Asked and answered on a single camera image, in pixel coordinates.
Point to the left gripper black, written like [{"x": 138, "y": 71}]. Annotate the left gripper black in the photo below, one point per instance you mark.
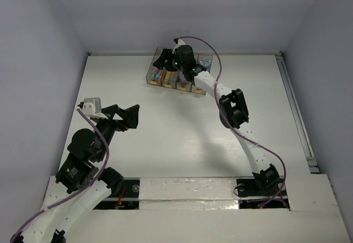
[{"x": 116, "y": 117}]

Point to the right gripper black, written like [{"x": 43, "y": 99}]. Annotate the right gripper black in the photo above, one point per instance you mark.
[{"x": 166, "y": 54}]

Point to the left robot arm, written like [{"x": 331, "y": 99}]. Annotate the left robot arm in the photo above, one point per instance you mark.
[{"x": 84, "y": 179}]

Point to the silver foil front rail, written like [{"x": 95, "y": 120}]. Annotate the silver foil front rail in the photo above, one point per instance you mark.
[{"x": 203, "y": 193}]

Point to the smoked drawer box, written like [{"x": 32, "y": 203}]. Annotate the smoked drawer box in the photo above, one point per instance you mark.
[
  {"x": 170, "y": 83},
  {"x": 149, "y": 76},
  {"x": 184, "y": 86},
  {"x": 195, "y": 89}
]

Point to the blue correction tape pen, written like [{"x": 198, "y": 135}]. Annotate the blue correction tape pen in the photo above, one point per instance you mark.
[{"x": 157, "y": 74}]

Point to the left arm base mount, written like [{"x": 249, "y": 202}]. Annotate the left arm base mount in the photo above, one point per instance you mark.
[{"x": 124, "y": 191}]

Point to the yellow highlighter marker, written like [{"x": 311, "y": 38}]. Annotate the yellow highlighter marker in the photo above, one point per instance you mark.
[{"x": 167, "y": 76}]

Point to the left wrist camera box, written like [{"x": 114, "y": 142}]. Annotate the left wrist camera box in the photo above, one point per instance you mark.
[{"x": 91, "y": 106}]

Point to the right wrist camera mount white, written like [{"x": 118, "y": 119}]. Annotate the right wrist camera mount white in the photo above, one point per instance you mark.
[{"x": 178, "y": 42}]

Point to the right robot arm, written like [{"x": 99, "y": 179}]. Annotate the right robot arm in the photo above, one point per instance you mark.
[{"x": 234, "y": 114}]

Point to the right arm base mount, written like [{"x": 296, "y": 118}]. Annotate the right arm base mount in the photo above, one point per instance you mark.
[{"x": 264, "y": 190}]

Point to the blue round clip jar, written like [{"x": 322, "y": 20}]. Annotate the blue round clip jar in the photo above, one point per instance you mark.
[{"x": 205, "y": 62}]

